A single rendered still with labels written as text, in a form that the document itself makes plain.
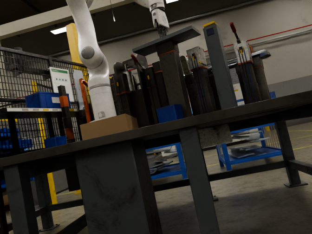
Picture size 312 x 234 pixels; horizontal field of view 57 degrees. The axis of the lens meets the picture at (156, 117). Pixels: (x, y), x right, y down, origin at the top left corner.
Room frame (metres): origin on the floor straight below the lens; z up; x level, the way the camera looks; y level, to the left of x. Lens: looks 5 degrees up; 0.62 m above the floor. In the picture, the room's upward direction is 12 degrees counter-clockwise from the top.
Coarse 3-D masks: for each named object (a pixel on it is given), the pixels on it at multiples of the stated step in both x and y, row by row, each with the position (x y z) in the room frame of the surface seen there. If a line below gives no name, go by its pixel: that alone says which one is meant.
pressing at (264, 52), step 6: (252, 54) 1.58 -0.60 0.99; (258, 54) 1.63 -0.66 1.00; (264, 54) 1.66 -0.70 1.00; (270, 54) 1.65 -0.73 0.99; (234, 60) 1.63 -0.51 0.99; (210, 66) 1.70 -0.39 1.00; (228, 66) 1.79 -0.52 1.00; (234, 66) 1.81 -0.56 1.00; (192, 72) 1.75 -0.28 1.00; (210, 72) 1.86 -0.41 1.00
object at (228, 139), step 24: (264, 120) 2.59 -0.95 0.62; (144, 144) 2.74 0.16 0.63; (168, 144) 2.72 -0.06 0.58; (192, 144) 1.24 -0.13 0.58; (216, 144) 2.38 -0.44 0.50; (288, 144) 2.57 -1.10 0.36; (24, 168) 1.39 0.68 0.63; (48, 168) 1.61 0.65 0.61; (72, 168) 2.54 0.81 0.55; (192, 168) 1.24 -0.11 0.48; (240, 168) 2.69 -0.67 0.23; (264, 168) 2.61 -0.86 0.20; (288, 168) 2.57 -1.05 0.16; (24, 192) 1.36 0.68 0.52; (192, 192) 1.24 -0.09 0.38; (24, 216) 1.35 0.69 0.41; (48, 216) 2.90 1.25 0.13
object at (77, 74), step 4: (76, 72) 2.29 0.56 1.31; (80, 72) 2.33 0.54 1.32; (76, 76) 2.28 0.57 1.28; (80, 76) 2.32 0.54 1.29; (76, 80) 2.27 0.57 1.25; (76, 84) 2.26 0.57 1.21; (76, 88) 2.25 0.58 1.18; (80, 88) 2.30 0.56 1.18; (80, 92) 2.29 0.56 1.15; (80, 96) 2.28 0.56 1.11; (80, 100) 2.27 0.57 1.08; (80, 104) 2.27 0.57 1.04; (88, 104) 2.35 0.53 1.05; (80, 108) 2.26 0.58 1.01
